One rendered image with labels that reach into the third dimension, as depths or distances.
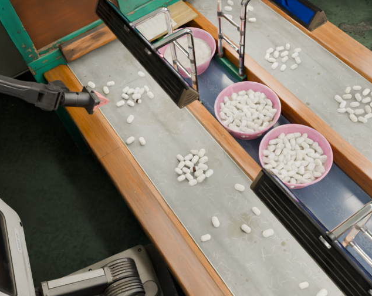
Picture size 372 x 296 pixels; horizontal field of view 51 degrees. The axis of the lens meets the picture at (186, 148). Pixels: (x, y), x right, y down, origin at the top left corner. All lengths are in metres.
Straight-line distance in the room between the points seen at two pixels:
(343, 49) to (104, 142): 1.10
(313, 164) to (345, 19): 1.90
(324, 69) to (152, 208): 0.95
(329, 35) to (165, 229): 1.14
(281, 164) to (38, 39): 1.15
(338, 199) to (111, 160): 0.86
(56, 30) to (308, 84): 1.12
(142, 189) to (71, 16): 0.85
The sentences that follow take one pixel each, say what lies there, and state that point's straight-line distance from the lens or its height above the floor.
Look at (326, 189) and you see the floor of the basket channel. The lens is 1.56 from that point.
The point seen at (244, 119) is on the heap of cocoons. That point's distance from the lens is 1.61.
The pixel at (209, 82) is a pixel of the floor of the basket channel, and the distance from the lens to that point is 1.82.
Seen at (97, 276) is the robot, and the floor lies 0.81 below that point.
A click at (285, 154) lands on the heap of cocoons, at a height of 0.74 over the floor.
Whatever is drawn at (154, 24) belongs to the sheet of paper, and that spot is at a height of 0.78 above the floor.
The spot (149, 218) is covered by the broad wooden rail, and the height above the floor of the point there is 0.76.
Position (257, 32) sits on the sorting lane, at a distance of 1.96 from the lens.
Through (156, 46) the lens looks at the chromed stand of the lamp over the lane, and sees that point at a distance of 1.37.
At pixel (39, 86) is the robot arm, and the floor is 1.06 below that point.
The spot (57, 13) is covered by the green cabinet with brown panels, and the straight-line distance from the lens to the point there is 1.84.
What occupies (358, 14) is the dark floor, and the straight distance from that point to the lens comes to 3.33.
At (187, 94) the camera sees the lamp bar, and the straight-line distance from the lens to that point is 1.24.
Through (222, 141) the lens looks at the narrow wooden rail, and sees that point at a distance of 1.52.
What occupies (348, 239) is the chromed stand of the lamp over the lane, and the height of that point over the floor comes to 0.86.
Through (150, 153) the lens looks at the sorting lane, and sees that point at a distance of 1.55.
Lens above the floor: 2.03
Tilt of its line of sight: 57 degrees down
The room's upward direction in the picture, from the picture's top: 10 degrees counter-clockwise
